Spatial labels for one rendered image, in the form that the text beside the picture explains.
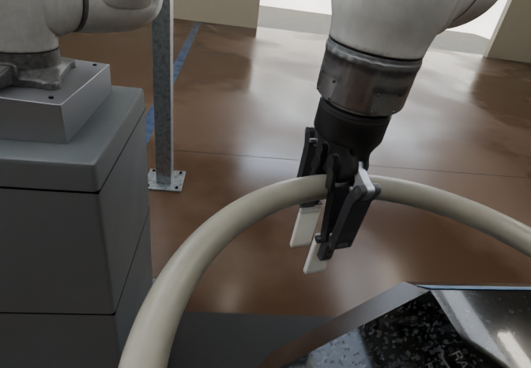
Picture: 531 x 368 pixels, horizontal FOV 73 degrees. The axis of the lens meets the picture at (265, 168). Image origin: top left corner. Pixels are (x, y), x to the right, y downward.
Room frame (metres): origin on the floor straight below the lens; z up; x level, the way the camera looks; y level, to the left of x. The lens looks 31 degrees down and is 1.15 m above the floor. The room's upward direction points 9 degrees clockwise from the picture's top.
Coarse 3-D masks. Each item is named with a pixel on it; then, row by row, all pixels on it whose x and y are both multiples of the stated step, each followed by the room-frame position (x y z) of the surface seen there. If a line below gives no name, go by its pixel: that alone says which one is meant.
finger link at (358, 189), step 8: (376, 184) 0.31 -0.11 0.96; (352, 192) 0.31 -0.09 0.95; (360, 192) 0.30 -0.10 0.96; (376, 192) 0.31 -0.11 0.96; (352, 200) 0.31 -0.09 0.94; (360, 200) 0.30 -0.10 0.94; (368, 200) 0.31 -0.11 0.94; (344, 208) 0.31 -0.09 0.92; (352, 208) 0.31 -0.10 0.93; (360, 208) 0.31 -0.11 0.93; (344, 216) 0.31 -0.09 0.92; (352, 216) 0.31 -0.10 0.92; (360, 216) 0.31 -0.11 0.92; (336, 224) 0.32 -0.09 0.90; (344, 224) 0.31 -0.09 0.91; (352, 224) 0.31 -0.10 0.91; (360, 224) 0.32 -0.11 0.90; (336, 232) 0.31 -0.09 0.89; (344, 232) 0.31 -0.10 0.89; (352, 232) 0.32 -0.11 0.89; (336, 240) 0.31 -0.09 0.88; (344, 240) 0.31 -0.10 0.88; (352, 240) 0.32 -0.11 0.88; (336, 248) 0.31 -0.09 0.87
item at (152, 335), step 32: (256, 192) 0.31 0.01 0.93; (288, 192) 0.32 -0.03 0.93; (320, 192) 0.34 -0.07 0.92; (384, 192) 0.37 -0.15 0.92; (416, 192) 0.37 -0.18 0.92; (448, 192) 0.38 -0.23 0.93; (224, 224) 0.25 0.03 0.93; (480, 224) 0.35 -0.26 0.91; (512, 224) 0.34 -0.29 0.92; (192, 256) 0.21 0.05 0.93; (160, 288) 0.17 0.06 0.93; (192, 288) 0.19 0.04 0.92; (160, 320) 0.15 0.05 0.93; (128, 352) 0.13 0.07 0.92; (160, 352) 0.13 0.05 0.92
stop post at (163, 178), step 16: (160, 16) 1.59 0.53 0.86; (160, 32) 1.59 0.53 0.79; (160, 48) 1.59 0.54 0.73; (160, 64) 1.59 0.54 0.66; (160, 80) 1.59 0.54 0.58; (160, 96) 1.59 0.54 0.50; (160, 112) 1.59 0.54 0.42; (160, 128) 1.59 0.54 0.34; (160, 144) 1.59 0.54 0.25; (160, 160) 1.59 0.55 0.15; (160, 176) 1.59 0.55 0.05; (176, 176) 1.67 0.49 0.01
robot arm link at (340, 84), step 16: (336, 48) 0.33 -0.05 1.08; (336, 64) 0.33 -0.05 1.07; (352, 64) 0.32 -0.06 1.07; (368, 64) 0.31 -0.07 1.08; (384, 64) 0.31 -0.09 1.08; (400, 64) 0.31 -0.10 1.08; (416, 64) 0.33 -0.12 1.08; (320, 80) 0.35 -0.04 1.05; (336, 80) 0.33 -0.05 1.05; (352, 80) 0.32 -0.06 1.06; (368, 80) 0.31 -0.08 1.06; (384, 80) 0.31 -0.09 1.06; (400, 80) 0.32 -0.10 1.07; (336, 96) 0.32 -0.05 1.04; (352, 96) 0.32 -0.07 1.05; (368, 96) 0.31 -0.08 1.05; (384, 96) 0.32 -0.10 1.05; (400, 96) 0.32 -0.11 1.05; (352, 112) 0.33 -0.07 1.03; (368, 112) 0.31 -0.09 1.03; (384, 112) 0.32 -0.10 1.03
